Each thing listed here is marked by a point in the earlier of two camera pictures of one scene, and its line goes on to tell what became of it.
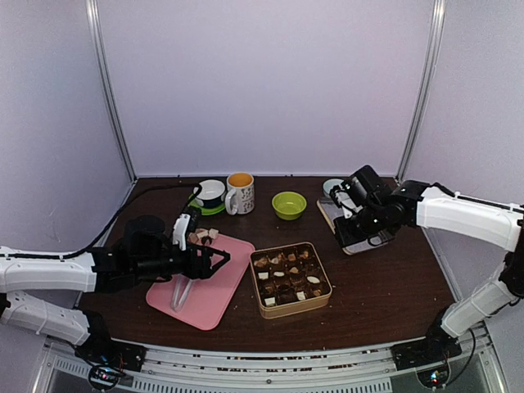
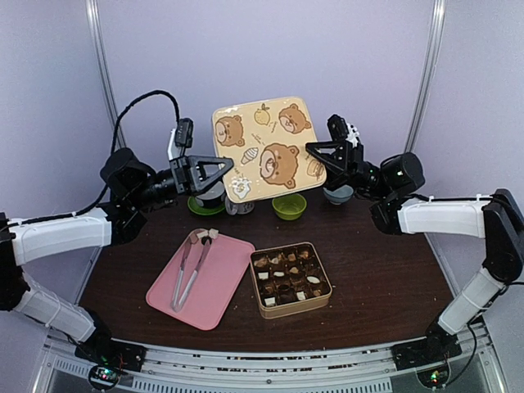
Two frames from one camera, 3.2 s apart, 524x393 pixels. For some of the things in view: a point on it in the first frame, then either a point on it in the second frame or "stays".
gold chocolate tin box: (289, 279) stays
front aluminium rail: (345, 370) stays
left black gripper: (203, 270) → (228, 165)
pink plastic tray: (209, 300) stays
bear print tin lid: (332, 211) → (267, 142)
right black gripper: (344, 236) → (354, 158)
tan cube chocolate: (213, 233) stays
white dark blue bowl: (212, 193) stays
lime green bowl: (289, 205) stays
